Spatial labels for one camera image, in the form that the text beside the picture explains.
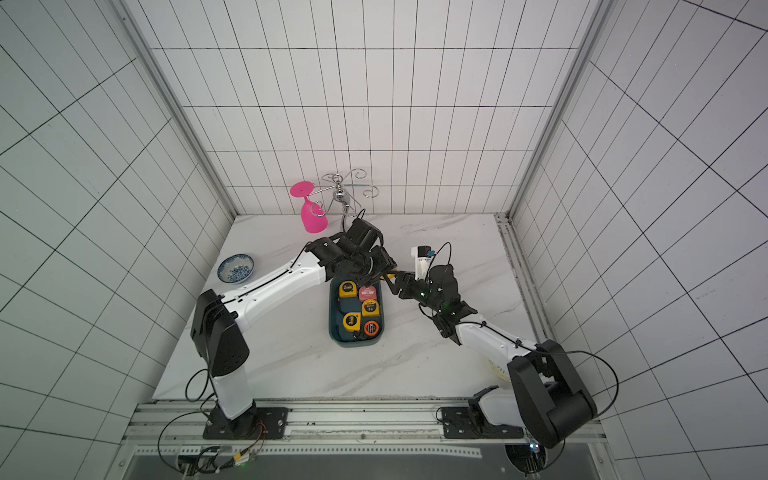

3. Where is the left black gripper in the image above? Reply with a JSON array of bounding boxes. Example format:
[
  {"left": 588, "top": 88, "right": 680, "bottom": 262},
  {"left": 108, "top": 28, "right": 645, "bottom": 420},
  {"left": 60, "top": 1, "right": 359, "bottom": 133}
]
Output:
[{"left": 350, "top": 246, "right": 398, "bottom": 289}]

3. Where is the pink tape measure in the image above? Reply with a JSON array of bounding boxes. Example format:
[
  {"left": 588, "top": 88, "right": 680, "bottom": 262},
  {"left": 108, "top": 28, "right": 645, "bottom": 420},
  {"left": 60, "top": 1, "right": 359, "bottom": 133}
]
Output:
[{"left": 358, "top": 286, "right": 378, "bottom": 301}]

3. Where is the teal plastic storage box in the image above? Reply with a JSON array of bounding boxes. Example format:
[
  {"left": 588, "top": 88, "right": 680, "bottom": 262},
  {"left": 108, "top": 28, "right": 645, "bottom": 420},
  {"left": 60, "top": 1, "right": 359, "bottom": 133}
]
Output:
[{"left": 328, "top": 277, "right": 385, "bottom": 348}]

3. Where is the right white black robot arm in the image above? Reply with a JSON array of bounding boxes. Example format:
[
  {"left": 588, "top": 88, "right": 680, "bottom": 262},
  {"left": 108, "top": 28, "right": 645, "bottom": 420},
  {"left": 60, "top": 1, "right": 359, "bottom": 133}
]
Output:
[{"left": 383, "top": 265, "right": 598, "bottom": 448}]

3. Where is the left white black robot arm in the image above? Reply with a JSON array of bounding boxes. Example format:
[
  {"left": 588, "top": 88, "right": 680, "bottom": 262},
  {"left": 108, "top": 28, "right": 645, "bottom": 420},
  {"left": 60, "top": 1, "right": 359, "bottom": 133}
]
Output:
[{"left": 191, "top": 218, "right": 396, "bottom": 421}]

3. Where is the orange black tape measure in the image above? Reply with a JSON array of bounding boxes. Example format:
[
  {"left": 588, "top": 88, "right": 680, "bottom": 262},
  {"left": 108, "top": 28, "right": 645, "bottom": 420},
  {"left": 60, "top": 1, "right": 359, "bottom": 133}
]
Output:
[{"left": 362, "top": 320, "right": 381, "bottom": 338}]

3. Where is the pink plastic wine glass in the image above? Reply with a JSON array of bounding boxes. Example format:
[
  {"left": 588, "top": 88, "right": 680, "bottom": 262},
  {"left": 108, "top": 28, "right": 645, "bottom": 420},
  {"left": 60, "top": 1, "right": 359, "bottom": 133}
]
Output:
[{"left": 289, "top": 181, "right": 329, "bottom": 234}]

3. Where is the chrome glass holder stand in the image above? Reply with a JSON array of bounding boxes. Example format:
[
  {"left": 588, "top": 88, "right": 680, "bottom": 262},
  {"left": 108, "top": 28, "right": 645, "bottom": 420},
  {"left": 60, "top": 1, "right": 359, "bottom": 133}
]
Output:
[{"left": 321, "top": 168, "right": 379, "bottom": 232}]

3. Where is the yellow patterned plate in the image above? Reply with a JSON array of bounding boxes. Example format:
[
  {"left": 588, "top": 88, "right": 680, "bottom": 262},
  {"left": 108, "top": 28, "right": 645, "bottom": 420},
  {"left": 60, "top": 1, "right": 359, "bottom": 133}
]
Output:
[{"left": 490, "top": 362, "right": 511, "bottom": 383}]

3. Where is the blue white ceramic bowl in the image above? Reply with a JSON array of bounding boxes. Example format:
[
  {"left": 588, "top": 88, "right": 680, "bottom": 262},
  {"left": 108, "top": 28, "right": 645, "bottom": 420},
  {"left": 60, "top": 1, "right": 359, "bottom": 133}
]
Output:
[{"left": 217, "top": 253, "right": 255, "bottom": 284}]

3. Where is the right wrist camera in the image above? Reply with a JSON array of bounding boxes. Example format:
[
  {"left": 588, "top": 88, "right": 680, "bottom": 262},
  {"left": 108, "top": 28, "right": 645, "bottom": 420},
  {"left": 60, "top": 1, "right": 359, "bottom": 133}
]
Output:
[{"left": 411, "top": 245, "right": 435, "bottom": 280}]

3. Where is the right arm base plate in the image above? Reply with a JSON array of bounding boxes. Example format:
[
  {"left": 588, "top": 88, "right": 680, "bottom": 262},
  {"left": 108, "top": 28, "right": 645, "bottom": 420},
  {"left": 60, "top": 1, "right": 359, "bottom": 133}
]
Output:
[{"left": 436, "top": 405, "right": 524, "bottom": 440}]

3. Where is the aluminium mounting rail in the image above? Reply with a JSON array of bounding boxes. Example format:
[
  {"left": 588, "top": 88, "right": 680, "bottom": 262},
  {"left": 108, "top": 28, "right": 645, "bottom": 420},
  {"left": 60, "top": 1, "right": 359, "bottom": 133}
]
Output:
[{"left": 122, "top": 398, "right": 607, "bottom": 460}]

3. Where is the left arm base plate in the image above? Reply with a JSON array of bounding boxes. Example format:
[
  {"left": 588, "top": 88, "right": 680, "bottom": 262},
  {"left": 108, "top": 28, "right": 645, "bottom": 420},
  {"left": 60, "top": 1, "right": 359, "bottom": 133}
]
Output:
[{"left": 203, "top": 404, "right": 288, "bottom": 441}]

